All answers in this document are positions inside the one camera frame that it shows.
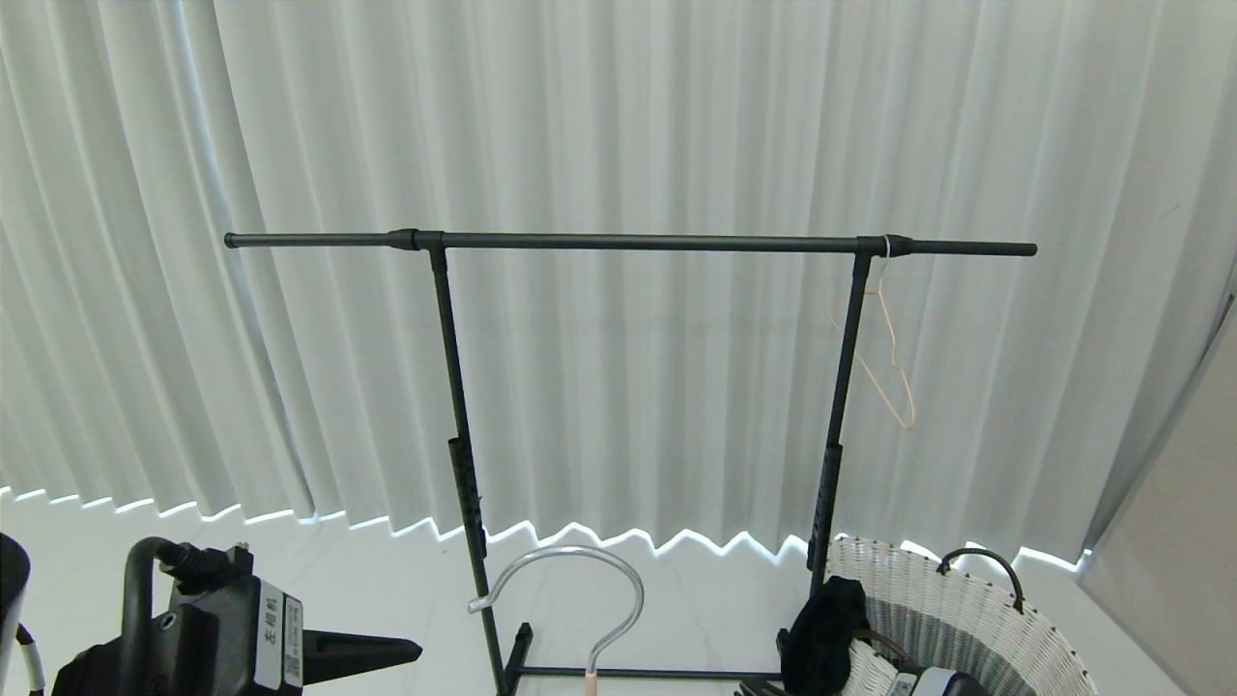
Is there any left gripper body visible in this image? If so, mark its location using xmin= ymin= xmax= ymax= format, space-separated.
xmin=53 ymin=578 xmax=306 ymax=696

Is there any pink clothes hanger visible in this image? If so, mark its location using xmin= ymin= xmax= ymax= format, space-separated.
xmin=829 ymin=256 xmax=917 ymax=432
xmin=469 ymin=546 xmax=646 ymax=696

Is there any black clothes rack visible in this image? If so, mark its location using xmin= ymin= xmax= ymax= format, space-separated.
xmin=224 ymin=229 xmax=1038 ymax=696

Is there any white laundry basket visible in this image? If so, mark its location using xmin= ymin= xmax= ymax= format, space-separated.
xmin=826 ymin=535 xmax=1098 ymax=696

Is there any black garment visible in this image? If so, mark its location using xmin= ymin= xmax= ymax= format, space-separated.
xmin=778 ymin=577 xmax=869 ymax=695

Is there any white curtain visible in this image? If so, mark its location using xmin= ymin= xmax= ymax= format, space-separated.
xmin=0 ymin=0 xmax=1237 ymax=564

